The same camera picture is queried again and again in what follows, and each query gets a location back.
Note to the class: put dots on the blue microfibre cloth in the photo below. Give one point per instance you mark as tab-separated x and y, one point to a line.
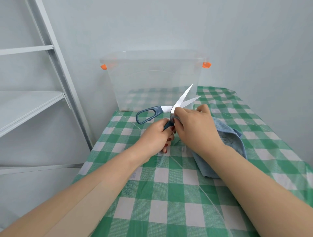
232	139

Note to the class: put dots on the person's right forearm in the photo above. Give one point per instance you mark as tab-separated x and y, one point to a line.
259	200

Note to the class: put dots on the person's left hand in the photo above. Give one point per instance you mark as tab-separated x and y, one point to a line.
151	141

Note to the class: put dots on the person's left forearm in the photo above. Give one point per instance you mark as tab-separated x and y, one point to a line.
73	200

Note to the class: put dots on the green white checkered tablecloth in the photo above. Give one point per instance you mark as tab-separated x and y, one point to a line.
171	200

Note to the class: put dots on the white metal shelf rack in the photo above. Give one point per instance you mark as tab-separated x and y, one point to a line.
24	105

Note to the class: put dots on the clear plastic storage box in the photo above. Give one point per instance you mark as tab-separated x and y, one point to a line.
146	80

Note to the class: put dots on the person's right hand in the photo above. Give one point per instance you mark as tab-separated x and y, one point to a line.
198	129

